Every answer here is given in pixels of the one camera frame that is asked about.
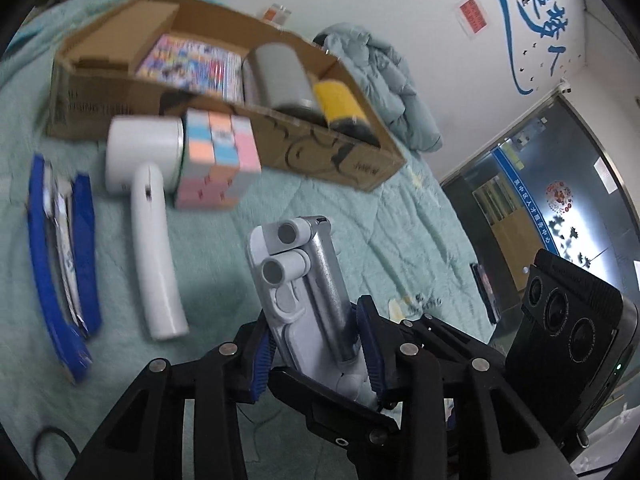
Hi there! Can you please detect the brown cardboard box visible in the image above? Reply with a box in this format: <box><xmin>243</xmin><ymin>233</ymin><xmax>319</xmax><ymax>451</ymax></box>
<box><xmin>46</xmin><ymin>0</ymin><xmax>408</xmax><ymax>193</ymax></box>

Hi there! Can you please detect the glass door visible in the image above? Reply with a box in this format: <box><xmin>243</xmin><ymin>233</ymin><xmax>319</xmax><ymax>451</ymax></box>
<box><xmin>440</xmin><ymin>95</ymin><xmax>640</xmax><ymax>341</ymax></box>

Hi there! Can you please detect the blue wall decal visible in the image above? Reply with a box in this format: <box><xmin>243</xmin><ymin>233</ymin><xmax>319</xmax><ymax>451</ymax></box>
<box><xmin>467</xmin><ymin>0</ymin><xmax>583</xmax><ymax>96</ymax></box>

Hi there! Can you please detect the colourful board game box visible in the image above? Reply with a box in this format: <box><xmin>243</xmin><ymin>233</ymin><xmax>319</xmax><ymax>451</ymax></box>
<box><xmin>135</xmin><ymin>34</ymin><xmax>246</xmax><ymax>103</ymax></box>

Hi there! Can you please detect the yellow cup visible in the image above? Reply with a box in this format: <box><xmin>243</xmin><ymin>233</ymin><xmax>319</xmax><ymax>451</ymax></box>
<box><xmin>312</xmin><ymin>79</ymin><xmax>381</xmax><ymax>148</ymax></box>

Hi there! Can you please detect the black flat device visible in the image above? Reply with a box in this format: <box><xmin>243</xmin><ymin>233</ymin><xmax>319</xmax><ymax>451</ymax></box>
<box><xmin>471</xmin><ymin>261</ymin><xmax>502</xmax><ymax>325</ymax></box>

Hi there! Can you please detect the grey folding phone holder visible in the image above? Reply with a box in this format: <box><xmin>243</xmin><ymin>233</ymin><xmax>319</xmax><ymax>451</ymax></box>
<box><xmin>246</xmin><ymin>215</ymin><xmax>396</xmax><ymax>413</ymax></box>

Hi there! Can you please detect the small clear container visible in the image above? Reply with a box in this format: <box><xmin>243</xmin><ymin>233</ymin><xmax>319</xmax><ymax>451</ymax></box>
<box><xmin>261</xmin><ymin>2</ymin><xmax>293</xmax><ymax>25</ymax></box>

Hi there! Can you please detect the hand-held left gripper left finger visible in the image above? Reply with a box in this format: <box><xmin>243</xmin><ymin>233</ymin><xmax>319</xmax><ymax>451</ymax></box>
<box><xmin>75</xmin><ymin>320</ymin><xmax>273</xmax><ymax>480</ymax></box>

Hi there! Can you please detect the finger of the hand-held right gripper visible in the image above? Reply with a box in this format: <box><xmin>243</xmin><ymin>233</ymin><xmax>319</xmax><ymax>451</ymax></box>
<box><xmin>422</xmin><ymin>314</ymin><xmax>507</xmax><ymax>368</ymax></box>
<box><xmin>401</xmin><ymin>318</ymin><xmax>441</xmax><ymax>348</ymax></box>

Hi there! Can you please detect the white lint shaver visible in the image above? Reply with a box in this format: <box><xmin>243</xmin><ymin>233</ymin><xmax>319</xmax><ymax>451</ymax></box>
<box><xmin>104</xmin><ymin>115</ymin><xmax>191</xmax><ymax>343</ymax></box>

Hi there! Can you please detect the blue and white package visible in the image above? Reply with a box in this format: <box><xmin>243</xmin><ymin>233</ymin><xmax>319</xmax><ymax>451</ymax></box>
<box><xmin>27</xmin><ymin>154</ymin><xmax>103</xmax><ymax>386</ymax></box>

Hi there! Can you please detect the red wall sign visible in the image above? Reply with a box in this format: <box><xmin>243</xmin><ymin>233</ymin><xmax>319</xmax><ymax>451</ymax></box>
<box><xmin>456</xmin><ymin>0</ymin><xmax>487</xmax><ymax>37</ymax></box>

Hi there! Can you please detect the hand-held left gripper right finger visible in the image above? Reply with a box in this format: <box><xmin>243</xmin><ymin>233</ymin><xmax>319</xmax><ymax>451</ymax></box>
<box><xmin>269</xmin><ymin>296</ymin><xmax>576</xmax><ymax>480</ymax></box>

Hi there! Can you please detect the teal bed blanket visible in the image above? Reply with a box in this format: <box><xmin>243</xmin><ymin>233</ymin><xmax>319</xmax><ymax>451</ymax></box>
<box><xmin>0</xmin><ymin>0</ymin><xmax>501</xmax><ymax>480</ymax></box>

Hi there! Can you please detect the light blue folded quilt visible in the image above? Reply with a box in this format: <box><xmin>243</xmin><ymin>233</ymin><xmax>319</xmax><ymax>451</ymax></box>
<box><xmin>312</xmin><ymin>22</ymin><xmax>443</xmax><ymax>152</ymax></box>

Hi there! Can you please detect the grey cup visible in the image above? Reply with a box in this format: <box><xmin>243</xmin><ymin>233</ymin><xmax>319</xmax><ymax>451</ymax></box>
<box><xmin>241</xmin><ymin>42</ymin><xmax>326</xmax><ymax>116</ymax></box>

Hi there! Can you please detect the pastel puzzle cube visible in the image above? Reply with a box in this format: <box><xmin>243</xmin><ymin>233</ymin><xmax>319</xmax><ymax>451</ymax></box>
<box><xmin>175</xmin><ymin>109</ymin><xmax>263</xmax><ymax>211</ymax></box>

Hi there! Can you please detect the black cable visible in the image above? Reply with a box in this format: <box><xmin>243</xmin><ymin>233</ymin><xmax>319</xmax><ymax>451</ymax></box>
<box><xmin>34</xmin><ymin>426</ymin><xmax>78</xmax><ymax>463</ymax></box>

